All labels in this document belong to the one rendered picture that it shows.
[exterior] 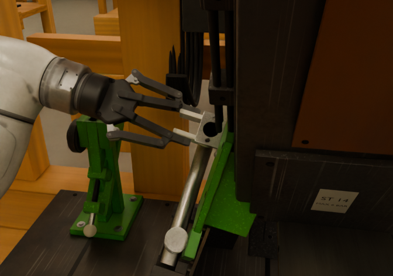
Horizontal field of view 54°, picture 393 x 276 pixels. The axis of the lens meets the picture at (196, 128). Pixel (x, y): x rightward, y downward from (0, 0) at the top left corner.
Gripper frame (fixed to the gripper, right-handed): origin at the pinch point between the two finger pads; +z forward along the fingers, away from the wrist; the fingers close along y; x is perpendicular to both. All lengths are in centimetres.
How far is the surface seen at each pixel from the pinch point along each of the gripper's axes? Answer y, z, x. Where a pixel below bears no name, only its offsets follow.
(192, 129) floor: 67, -10, 255
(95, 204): -17.3, -16.0, 21.8
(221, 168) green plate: -7.2, 5.4, -11.1
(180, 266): -22.7, 4.8, 9.6
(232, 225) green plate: -13.7, 10.0, -3.1
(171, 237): -18.3, 1.7, -0.1
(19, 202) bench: -23, -40, 43
